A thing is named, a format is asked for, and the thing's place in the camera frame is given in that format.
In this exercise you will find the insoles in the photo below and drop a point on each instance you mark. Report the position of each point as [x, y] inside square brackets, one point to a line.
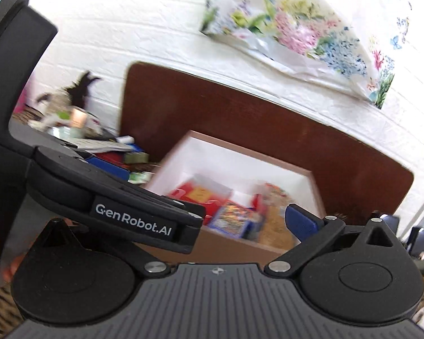
[270, 202]

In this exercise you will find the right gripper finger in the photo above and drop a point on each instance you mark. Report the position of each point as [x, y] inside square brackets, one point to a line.
[315, 235]

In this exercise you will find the floral fabric on wall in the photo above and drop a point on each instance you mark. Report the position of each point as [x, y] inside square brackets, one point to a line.
[305, 40]

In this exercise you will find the pink cardboard storage box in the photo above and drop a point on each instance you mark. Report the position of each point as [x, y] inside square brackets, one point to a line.
[231, 236]

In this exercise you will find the black feather headpiece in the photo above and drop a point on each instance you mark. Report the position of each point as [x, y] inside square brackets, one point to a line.
[78, 91]

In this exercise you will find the red tape roll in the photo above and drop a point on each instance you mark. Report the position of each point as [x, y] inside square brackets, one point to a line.
[209, 194]

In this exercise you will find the brown wooden chair back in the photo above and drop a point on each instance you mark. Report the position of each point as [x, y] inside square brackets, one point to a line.
[160, 105]

